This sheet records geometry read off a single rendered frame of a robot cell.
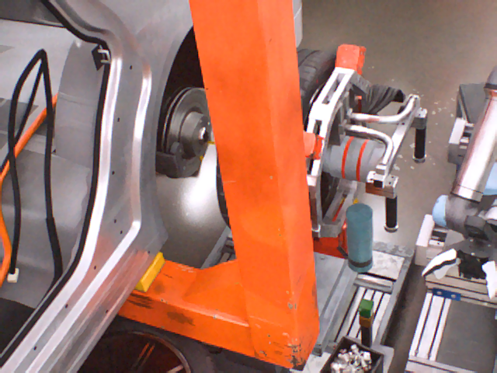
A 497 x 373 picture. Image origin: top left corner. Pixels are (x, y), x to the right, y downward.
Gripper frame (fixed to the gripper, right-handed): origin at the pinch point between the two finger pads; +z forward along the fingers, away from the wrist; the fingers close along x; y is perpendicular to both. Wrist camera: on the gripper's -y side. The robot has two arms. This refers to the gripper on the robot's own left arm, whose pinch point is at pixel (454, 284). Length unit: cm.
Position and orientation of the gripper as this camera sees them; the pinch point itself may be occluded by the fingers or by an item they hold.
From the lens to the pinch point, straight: 163.6
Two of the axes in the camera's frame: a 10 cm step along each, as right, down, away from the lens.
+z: -5.9, 5.9, -5.4
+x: -7.8, -2.3, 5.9
